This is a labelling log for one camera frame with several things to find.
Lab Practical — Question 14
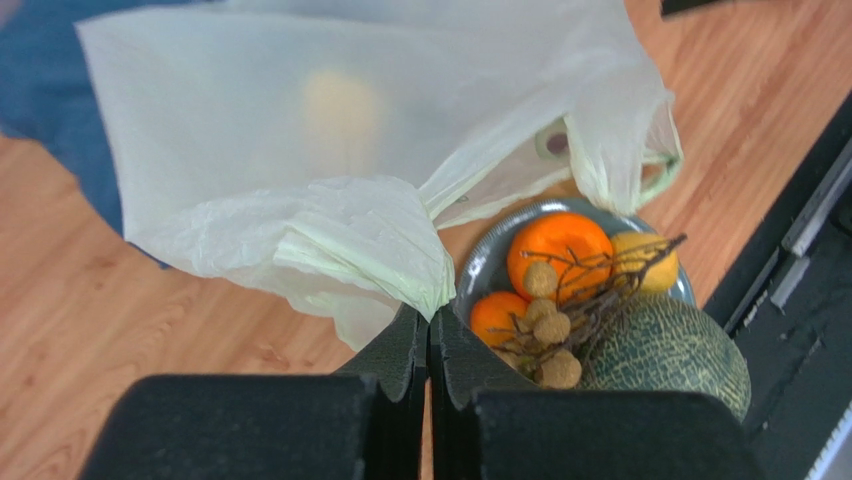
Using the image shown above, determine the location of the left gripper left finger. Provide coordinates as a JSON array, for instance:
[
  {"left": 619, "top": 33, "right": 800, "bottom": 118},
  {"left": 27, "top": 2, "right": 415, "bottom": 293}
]
[{"left": 335, "top": 305, "right": 428, "bottom": 479}]

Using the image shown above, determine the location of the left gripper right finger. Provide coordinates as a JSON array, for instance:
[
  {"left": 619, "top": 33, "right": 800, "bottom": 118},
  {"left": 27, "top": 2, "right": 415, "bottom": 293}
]
[{"left": 429, "top": 305, "right": 537, "bottom": 479}]

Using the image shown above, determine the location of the fake green orange mango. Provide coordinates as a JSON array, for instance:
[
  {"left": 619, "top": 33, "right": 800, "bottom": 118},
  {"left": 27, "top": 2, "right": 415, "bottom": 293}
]
[{"left": 470, "top": 291, "right": 529, "bottom": 347}]

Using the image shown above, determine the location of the grey round plate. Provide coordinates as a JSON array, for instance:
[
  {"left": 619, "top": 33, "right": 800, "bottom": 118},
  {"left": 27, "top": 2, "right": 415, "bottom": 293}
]
[{"left": 453, "top": 196, "right": 697, "bottom": 327}]

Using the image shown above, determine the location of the fake brown longan bunch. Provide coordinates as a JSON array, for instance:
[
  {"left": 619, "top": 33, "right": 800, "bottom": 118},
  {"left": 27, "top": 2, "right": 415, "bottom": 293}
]
[{"left": 488, "top": 234, "right": 687, "bottom": 390}]

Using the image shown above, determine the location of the fake orange fruit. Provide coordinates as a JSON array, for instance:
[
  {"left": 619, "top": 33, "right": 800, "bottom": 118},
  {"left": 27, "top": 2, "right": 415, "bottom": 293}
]
[{"left": 506, "top": 212, "right": 614, "bottom": 302}]

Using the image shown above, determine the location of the fake netted melon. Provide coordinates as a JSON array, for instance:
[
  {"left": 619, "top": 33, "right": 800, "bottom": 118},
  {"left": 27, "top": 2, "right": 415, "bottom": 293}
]
[{"left": 577, "top": 294, "right": 752, "bottom": 422}]

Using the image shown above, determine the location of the fake yellow lemon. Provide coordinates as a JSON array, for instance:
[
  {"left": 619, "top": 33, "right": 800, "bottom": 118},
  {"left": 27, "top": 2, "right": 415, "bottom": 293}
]
[{"left": 610, "top": 231, "right": 679, "bottom": 293}]

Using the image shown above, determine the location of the translucent pale green plastic bag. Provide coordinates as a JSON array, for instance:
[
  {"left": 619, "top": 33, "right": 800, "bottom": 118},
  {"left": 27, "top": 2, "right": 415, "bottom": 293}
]
[{"left": 75, "top": 1, "right": 683, "bottom": 350}]

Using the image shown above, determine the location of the blue crumpled cloth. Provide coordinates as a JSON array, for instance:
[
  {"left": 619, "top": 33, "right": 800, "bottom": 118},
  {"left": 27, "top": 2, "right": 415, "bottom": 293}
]
[{"left": 0, "top": 0, "right": 221, "bottom": 271}]

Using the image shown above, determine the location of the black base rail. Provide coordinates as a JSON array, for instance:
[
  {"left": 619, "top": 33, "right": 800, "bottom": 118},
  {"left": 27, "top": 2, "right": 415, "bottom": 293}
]
[{"left": 705, "top": 101, "right": 851, "bottom": 479}]

